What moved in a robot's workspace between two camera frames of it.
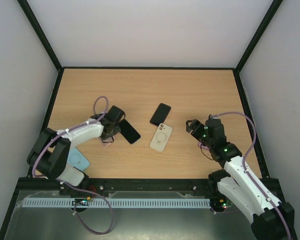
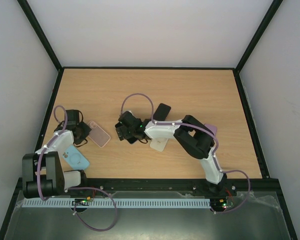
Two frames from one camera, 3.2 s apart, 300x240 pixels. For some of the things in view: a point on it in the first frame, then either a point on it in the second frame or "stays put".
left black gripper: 116,129 to 87,130
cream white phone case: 161,137 stays put
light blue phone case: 77,159 stays put
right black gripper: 196,127 to 120,132
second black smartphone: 160,114 stays put
